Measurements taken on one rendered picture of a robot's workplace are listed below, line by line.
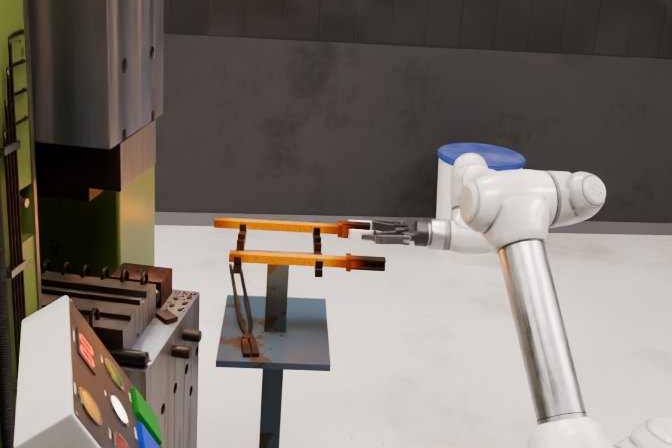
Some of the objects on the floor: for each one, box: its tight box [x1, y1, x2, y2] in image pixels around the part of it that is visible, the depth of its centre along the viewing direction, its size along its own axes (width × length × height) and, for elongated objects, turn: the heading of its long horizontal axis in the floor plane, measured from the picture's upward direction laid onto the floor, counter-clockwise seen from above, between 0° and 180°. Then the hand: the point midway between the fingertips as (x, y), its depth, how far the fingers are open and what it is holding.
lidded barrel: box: [435, 143, 526, 266], centre depth 477 cm, size 48×48×58 cm
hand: (358, 230), depth 246 cm, fingers open, 7 cm apart
